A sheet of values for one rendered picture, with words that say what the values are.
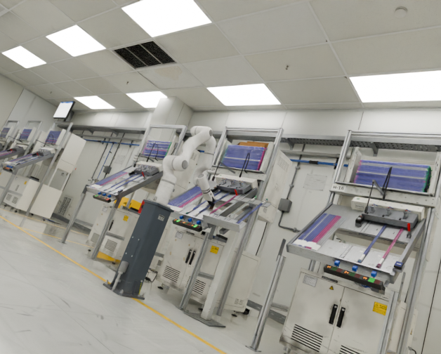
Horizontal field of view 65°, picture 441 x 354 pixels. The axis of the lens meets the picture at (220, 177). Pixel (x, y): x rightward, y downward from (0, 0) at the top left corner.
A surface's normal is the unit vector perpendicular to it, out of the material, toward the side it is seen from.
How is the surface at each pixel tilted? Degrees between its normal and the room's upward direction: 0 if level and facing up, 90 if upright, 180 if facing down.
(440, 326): 90
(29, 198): 90
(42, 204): 90
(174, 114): 90
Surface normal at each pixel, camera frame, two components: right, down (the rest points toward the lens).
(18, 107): 0.74, 0.12
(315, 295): -0.58, -0.38
